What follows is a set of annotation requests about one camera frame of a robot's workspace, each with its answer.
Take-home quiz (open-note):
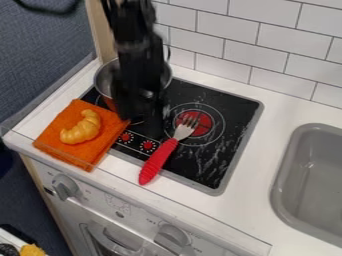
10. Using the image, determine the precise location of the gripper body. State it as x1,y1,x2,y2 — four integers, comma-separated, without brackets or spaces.
109,77,171,140

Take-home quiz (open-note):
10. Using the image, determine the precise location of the yellow toy croissant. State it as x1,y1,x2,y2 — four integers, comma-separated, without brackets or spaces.
58,108,103,146

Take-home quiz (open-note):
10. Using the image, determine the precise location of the orange cloth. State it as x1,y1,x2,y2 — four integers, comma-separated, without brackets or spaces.
30,98,133,174

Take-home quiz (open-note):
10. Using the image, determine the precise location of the toy sink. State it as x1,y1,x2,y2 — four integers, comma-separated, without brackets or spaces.
268,122,342,249

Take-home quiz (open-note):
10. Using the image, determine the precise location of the silver pot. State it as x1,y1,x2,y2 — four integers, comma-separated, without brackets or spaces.
93,57,176,101

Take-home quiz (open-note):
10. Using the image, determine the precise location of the red handled toy fork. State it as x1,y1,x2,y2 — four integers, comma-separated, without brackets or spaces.
137,116,201,187

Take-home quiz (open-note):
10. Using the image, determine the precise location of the toy stove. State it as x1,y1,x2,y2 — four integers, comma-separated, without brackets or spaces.
78,77,266,197

